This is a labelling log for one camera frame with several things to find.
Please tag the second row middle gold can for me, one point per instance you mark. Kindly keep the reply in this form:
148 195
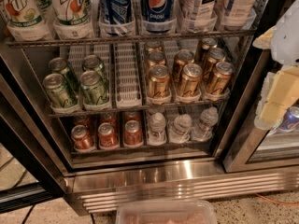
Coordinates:
183 57

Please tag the second row left gold can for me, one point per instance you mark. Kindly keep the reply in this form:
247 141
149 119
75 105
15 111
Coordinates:
155 58

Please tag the white label bottle right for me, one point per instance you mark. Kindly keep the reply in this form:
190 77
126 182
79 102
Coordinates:
234 13

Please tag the front left gold can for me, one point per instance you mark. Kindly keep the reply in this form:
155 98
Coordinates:
158 81

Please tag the blue can behind glass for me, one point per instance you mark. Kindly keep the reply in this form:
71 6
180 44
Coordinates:
290 120

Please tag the clear plastic bin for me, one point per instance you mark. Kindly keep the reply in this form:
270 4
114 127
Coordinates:
166 212

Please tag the open left fridge door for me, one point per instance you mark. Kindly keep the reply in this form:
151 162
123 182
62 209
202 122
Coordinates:
22 141

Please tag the front right gold can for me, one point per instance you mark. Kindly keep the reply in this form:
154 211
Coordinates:
220 78

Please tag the back right green can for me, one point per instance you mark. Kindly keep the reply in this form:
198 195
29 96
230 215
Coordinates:
95 63

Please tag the front right orange can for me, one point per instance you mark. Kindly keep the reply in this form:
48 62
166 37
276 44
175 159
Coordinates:
132 133

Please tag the front left orange can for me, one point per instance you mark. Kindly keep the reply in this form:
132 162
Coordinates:
83 141

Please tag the right glass fridge door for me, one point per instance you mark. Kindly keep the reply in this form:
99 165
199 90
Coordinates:
248 147

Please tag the orange can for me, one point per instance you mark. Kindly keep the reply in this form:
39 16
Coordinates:
107 136
132 133
83 141

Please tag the second row gold can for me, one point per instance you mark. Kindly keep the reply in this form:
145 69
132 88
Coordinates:
155 58
213 56
183 57

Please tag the front right green can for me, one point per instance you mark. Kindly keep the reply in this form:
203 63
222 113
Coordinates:
93 88

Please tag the white label bottle left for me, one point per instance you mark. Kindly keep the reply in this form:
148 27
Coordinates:
197 15

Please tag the front left 7up bottle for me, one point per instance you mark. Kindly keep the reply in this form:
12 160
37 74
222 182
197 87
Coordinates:
25 20

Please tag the back left gold can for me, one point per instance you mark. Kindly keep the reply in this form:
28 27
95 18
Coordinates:
151 46

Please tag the front left green can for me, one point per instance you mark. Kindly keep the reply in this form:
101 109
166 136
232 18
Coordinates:
59 91

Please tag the green can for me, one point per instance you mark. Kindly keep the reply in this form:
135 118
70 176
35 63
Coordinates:
95 63
93 88
59 91
63 67

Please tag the steel fridge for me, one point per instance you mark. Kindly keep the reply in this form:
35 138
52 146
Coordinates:
101 180

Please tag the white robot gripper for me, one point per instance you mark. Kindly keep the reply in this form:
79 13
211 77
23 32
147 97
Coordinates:
286 46

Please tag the back left green can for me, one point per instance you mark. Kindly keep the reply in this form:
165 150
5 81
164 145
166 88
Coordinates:
63 67

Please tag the front middle gold can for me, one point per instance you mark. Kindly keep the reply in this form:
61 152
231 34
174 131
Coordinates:
191 75

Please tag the front middle orange can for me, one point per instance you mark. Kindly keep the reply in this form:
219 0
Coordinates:
107 136

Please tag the second row right gold can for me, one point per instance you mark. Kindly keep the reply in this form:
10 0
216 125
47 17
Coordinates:
213 56

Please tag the white label bottle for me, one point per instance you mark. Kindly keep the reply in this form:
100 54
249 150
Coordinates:
197 15
234 13

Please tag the blue pepsi bottle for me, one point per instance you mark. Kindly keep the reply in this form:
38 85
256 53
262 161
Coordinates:
117 18
157 15

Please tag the back right gold can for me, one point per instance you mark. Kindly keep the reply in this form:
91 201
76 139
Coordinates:
204 45

